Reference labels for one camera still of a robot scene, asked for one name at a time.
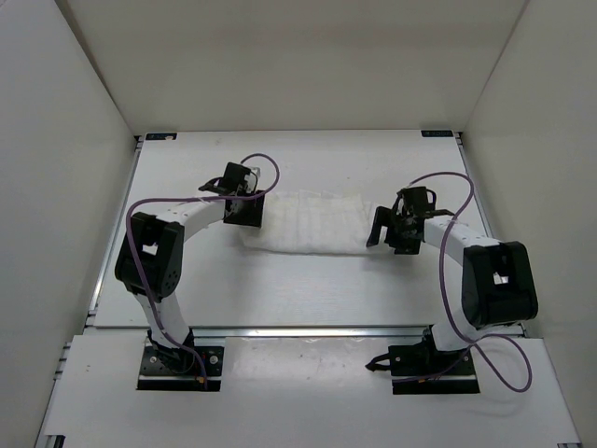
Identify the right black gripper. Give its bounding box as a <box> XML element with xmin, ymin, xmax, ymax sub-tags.
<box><xmin>368</xmin><ymin>206</ymin><xmax>420</xmax><ymax>255</ymax></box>

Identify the white pleated skirt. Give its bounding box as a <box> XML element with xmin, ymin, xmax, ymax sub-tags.
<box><xmin>239</xmin><ymin>190</ymin><xmax>387</xmax><ymax>257</ymax></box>

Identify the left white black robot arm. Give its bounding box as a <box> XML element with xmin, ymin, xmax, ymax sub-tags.
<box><xmin>115</xmin><ymin>190</ymin><xmax>267</xmax><ymax>371</ymax></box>

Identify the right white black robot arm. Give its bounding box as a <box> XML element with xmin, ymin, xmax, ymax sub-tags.
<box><xmin>367</xmin><ymin>206</ymin><xmax>538</xmax><ymax>374</ymax></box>

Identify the right corner label sticker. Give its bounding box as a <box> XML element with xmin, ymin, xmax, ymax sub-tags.
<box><xmin>421</xmin><ymin>130</ymin><xmax>453</xmax><ymax>138</ymax></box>

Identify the corner label sticker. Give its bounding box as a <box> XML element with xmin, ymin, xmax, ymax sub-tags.
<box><xmin>421</xmin><ymin>130</ymin><xmax>453</xmax><ymax>138</ymax></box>
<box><xmin>145</xmin><ymin>133</ymin><xmax>177</xmax><ymax>141</ymax></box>

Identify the left corner label sticker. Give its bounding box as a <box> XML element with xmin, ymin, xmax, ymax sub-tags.
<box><xmin>145</xmin><ymin>133</ymin><xmax>177</xmax><ymax>141</ymax></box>

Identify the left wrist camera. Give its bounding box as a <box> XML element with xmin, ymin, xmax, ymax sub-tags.
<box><xmin>199</xmin><ymin>162</ymin><xmax>259</xmax><ymax>196</ymax></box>

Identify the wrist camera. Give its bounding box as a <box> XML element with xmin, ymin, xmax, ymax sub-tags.
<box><xmin>393</xmin><ymin>187</ymin><xmax>453</xmax><ymax>218</ymax></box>
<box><xmin>199</xmin><ymin>162</ymin><xmax>259</xmax><ymax>196</ymax></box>

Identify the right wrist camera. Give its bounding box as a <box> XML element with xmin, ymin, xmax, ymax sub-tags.
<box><xmin>393</xmin><ymin>187</ymin><xmax>453</xmax><ymax>218</ymax></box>

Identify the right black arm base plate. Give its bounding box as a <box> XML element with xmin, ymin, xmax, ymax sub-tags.
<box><xmin>365</xmin><ymin>342</ymin><xmax>480</xmax><ymax>396</ymax></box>

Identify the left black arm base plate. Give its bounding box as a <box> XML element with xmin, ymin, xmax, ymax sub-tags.
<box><xmin>136</xmin><ymin>340</ymin><xmax>225</xmax><ymax>392</ymax></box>

